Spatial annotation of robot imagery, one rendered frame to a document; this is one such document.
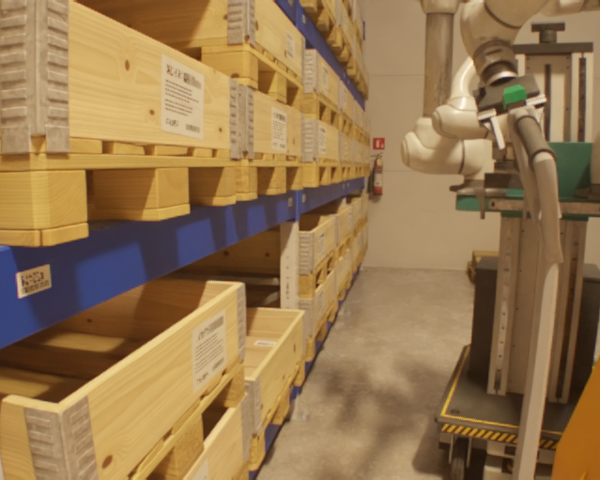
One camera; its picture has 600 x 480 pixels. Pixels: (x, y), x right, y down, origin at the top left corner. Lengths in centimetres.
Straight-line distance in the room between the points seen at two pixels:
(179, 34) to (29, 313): 106
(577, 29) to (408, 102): 230
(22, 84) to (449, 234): 606
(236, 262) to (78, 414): 193
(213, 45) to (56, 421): 115
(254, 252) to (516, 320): 130
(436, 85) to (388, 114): 460
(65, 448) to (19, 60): 52
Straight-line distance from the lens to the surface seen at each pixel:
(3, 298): 74
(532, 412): 104
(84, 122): 77
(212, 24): 157
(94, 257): 89
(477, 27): 117
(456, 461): 218
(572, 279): 216
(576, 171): 208
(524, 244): 218
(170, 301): 150
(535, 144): 78
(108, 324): 163
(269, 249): 254
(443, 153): 187
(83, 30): 80
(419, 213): 645
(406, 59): 656
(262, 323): 240
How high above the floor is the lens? 128
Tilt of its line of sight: 8 degrees down
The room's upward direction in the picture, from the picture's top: straight up
